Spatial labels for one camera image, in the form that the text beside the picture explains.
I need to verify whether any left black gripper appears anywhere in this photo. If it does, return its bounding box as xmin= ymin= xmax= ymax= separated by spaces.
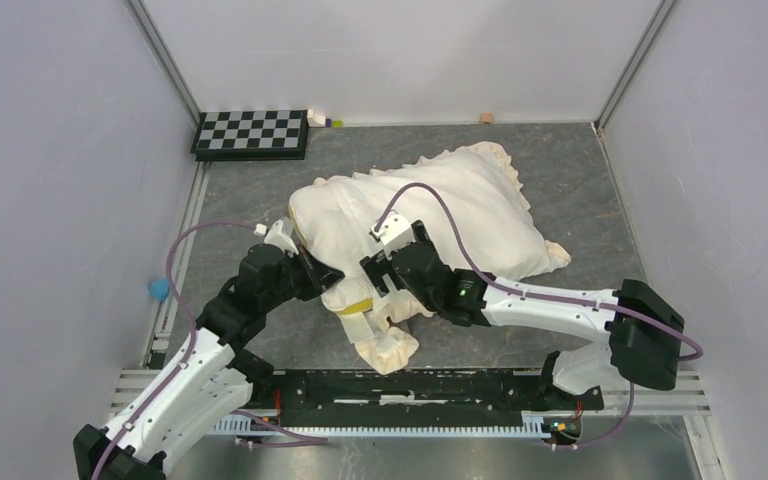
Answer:
xmin=260 ymin=242 xmax=344 ymax=311

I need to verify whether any blue small object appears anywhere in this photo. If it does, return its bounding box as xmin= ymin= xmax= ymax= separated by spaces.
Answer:
xmin=148 ymin=278 xmax=171 ymax=303

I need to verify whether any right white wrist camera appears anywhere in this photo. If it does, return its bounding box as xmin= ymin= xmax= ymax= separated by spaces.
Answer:
xmin=370 ymin=212 xmax=416 ymax=257

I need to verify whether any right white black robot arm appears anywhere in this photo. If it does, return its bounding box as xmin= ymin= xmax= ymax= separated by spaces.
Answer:
xmin=360 ymin=215 xmax=685 ymax=408

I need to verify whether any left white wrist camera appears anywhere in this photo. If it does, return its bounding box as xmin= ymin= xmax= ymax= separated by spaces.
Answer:
xmin=254 ymin=216 xmax=299 ymax=256

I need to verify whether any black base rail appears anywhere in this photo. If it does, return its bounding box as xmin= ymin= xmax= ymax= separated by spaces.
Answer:
xmin=245 ymin=368 xmax=604 ymax=427

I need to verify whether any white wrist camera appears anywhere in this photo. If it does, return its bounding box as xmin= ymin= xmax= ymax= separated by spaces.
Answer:
xmin=370 ymin=212 xmax=416 ymax=257
xmin=254 ymin=216 xmax=299 ymax=256

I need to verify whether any white toothed cable tray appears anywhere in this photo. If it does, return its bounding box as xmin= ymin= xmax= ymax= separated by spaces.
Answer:
xmin=208 ymin=413 xmax=580 ymax=441

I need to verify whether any small white block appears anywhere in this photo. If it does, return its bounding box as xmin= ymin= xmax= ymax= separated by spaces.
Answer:
xmin=306 ymin=109 xmax=331 ymax=128

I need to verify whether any black white checkerboard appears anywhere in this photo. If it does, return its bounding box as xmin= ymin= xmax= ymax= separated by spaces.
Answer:
xmin=190 ymin=110 xmax=309 ymax=162

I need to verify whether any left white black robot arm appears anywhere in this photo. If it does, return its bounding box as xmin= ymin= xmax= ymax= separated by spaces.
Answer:
xmin=73 ymin=244 xmax=345 ymax=479

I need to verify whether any grey cream ruffled pillowcase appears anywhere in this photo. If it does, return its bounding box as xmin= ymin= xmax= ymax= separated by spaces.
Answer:
xmin=288 ymin=141 xmax=571 ymax=374

